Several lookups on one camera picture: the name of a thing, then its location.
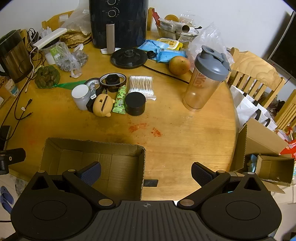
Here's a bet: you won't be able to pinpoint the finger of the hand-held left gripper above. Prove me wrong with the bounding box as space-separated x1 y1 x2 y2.
0 148 26 163

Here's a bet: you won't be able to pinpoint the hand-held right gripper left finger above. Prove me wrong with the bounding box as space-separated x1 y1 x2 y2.
30 161 116 209

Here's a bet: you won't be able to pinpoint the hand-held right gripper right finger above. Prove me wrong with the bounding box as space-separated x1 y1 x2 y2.
177 162 265 210

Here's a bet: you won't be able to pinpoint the small black block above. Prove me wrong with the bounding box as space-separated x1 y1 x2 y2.
86 98 96 113

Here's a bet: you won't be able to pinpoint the yellow cartoon figure toy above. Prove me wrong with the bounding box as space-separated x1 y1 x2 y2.
92 94 115 118

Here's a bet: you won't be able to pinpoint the white plastic jar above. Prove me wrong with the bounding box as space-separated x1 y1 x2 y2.
71 84 91 111

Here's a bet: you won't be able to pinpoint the green printed tube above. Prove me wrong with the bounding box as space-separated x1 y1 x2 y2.
112 85 127 115

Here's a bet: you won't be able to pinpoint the black round jar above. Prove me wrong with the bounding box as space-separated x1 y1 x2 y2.
124 92 147 116

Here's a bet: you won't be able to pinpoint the amber tape roll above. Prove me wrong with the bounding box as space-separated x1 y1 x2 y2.
99 72 127 93

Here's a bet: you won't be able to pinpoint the black tape roll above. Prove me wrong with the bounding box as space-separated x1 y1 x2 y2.
83 77 103 100

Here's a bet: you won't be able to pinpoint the black hexagonal holder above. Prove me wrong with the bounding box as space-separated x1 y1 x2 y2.
105 74 121 86

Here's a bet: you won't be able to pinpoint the pack of cotton swabs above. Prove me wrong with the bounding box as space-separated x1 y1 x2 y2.
128 75 157 101

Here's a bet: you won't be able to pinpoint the black phone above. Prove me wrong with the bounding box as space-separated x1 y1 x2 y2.
0 125 12 141

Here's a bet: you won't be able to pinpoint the small white bottle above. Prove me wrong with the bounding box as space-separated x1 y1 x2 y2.
5 79 19 97

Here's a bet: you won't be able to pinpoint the large cardboard box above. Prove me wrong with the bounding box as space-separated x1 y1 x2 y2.
231 118 289 173

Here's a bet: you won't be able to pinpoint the small cardboard box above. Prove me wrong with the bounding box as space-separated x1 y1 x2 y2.
255 154 295 187

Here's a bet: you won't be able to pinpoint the clear shaker bottle grey lid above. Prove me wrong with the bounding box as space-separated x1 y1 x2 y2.
182 45 232 112

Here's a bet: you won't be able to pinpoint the green net bag of nuts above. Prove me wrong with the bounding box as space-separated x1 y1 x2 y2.
35 65 88 90

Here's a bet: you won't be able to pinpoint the red and white packaging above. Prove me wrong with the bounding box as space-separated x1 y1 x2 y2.
279 139 296 158

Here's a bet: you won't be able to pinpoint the steel electric kettle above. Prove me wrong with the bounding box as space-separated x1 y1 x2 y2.
0 30 34 83

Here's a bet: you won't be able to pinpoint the clear packet with green label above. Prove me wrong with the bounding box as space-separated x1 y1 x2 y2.
43 41 70 66

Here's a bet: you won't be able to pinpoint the round yellow-brown pear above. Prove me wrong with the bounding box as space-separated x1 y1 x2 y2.
169 56 191 75

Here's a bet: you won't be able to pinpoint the clear bag of seeds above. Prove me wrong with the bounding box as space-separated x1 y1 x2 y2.
57 44 89 78

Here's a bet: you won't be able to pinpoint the black kettle base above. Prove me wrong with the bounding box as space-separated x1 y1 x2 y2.
110 48 148 69

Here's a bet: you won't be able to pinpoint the black power adapter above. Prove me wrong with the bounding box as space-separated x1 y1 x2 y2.
27 28 41 43

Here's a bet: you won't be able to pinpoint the blue wipes packet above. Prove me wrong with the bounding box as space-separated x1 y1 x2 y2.
156 49 188 63
138 40 162 52

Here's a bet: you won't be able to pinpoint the white power strip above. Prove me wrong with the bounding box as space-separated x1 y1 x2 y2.
32 28 67 50

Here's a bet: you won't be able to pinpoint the crumpled bag with brown contents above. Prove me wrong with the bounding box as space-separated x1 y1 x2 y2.
60 5 93 48

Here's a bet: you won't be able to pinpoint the yellow wipes packet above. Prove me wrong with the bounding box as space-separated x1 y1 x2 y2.
157 37 183 51

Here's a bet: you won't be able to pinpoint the white plastic bag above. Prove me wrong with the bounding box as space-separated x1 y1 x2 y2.
185 22 234 70

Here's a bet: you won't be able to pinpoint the glass bowl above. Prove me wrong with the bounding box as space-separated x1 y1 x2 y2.
156 22 200 42

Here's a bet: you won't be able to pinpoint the silver foil roll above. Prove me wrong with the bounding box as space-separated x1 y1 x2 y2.
181 24 197 34

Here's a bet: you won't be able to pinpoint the black monitor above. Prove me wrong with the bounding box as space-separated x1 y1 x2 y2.
267 10 296 79

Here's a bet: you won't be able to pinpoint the white foil packet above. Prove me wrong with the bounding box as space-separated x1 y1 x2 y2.
159 20 183 33

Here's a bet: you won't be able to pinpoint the black air fryer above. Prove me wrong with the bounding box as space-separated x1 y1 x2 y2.
88 0 149 53

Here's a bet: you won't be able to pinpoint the black usb cable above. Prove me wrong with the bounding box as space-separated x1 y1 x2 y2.
13 98 33 121

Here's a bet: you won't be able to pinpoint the white paper bag black handles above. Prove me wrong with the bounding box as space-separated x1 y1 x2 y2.
230 85 278 132

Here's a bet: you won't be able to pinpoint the white cable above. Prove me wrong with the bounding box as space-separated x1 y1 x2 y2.
23 47 38 93

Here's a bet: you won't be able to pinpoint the black kettle base cable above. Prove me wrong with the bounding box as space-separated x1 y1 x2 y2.
142 64 190 84

